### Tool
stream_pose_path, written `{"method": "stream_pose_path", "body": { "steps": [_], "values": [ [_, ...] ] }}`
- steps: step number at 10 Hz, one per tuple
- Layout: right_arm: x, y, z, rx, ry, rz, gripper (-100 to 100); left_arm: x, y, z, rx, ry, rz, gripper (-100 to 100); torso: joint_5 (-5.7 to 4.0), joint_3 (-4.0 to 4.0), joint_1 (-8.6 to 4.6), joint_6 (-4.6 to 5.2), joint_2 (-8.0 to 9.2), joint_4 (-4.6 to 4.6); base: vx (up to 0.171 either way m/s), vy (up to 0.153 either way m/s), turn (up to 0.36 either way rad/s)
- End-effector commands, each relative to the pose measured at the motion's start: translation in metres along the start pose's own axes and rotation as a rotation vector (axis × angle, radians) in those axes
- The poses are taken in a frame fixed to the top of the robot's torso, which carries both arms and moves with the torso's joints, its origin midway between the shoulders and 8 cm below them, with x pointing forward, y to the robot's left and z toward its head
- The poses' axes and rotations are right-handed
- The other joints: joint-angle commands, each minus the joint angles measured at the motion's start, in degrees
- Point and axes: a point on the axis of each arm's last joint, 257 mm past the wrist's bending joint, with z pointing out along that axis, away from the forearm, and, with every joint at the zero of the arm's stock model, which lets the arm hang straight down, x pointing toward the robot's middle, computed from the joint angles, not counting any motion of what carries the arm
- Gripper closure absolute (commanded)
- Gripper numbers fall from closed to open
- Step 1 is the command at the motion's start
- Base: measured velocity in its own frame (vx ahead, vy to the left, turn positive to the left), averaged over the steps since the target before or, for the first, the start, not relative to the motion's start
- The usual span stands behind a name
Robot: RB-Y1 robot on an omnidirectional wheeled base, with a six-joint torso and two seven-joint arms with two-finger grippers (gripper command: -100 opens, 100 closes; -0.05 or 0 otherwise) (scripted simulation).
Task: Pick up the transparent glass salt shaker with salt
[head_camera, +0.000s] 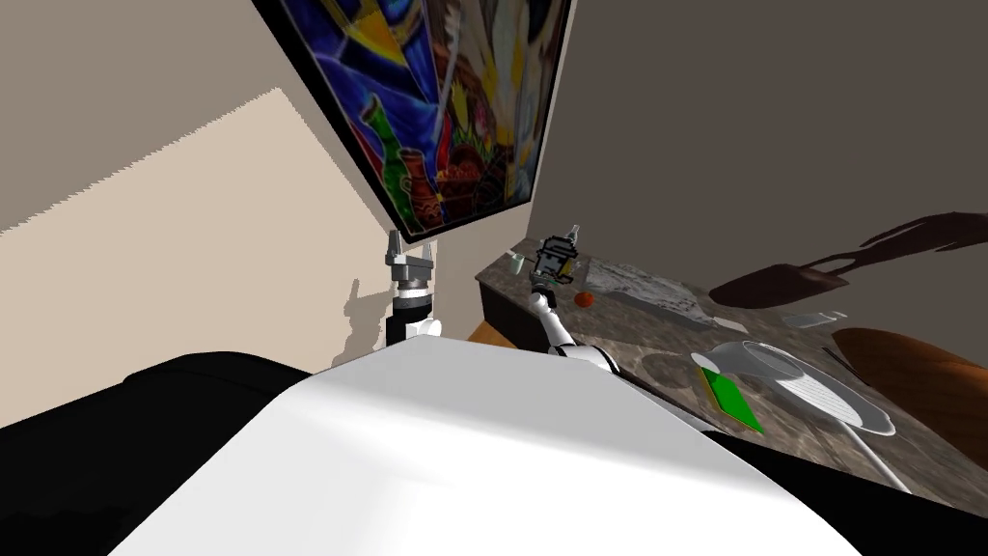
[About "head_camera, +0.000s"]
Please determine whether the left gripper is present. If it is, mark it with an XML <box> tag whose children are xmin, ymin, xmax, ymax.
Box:
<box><xmin>385</xmin><ymin>229</ymin><xmax>436</xmax><ymax>292</ymax></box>

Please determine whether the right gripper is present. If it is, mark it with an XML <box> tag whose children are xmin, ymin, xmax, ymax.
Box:
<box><xmin>531</xmin><ymin>224</ymin><xmax>582</xmax><ymax>292</ymax></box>

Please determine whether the colourful framed painting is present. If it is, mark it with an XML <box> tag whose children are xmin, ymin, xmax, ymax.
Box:
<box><xmin>251</xmin><ymin>0</ymin><xmax>573</xmax><ymax>246</ymax></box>

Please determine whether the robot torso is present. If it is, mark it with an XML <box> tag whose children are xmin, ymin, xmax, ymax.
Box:
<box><xmin>107</xmin><ymin>333</ymin><xmax>863</xmax><ymax>556</ymax></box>

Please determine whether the green book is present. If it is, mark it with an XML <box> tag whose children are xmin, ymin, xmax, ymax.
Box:
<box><xmin>698</xmin><ymin>366</ymin><xmax>766</xmax><ymax>435</ymax></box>

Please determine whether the brown wooden bowl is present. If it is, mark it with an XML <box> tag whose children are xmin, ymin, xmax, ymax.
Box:
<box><xmin>830</xmin><ymin>327</ymin><xmax>988</xmax><ymax>474</ymax></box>

